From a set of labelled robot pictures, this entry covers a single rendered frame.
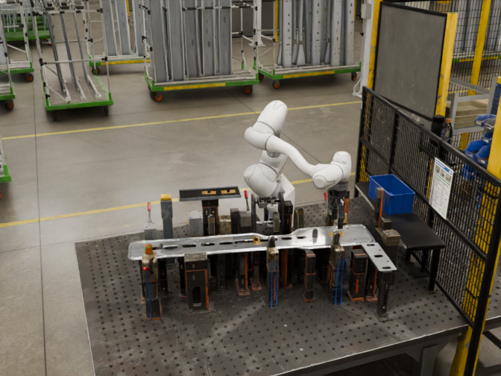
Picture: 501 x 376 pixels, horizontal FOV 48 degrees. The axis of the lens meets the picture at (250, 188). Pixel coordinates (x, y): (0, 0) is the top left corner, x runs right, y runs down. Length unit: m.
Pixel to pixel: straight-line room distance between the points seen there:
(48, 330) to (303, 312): 2.01
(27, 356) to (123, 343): 1.32
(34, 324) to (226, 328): 1.86
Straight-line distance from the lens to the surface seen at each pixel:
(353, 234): 3.30
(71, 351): 4.15
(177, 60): 9.94
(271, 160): 3.84
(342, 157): 3.04
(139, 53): 12.33
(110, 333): 3.07
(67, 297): 4.69
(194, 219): 3.20
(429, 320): 3.21
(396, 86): 5.83
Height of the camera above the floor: 2.55
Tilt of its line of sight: 24 degrees down
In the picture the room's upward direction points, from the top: straight up
